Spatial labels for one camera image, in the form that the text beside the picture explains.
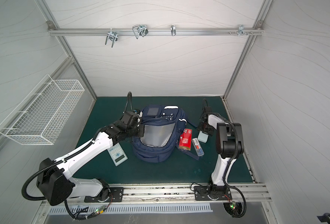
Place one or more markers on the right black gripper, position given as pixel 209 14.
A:
pixel 205 128

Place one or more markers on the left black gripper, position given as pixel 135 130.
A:
pixel 138 130

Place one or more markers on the light green pencil case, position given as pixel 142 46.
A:
pixel 202 137

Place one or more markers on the light green calculator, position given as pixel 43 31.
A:
pixel 117 154

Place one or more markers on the navy blue backpack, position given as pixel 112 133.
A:
pixel 163 126

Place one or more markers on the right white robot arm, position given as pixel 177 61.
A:
pixel 229 143

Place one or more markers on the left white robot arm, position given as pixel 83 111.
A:
pixel 55 181

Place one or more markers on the red booklet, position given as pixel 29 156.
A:
pixel 185 140

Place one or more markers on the metal double hook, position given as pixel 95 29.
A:
pixel 140 30

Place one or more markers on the small metal hook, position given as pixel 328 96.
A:
pixel 173 30

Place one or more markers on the aluminium cross bar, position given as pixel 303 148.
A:
pixel 152 31

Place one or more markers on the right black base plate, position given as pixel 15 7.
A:
pixel 212 193

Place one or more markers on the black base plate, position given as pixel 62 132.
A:
pixel 212 193
pixel 112 194

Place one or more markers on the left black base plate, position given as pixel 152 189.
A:
pixel 112 194

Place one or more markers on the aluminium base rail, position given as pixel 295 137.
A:
pixel 181 193

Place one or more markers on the white slotted cable duct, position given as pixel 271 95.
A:
pixel 171 208

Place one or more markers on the white wire basket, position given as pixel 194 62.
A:
pixel 40 117

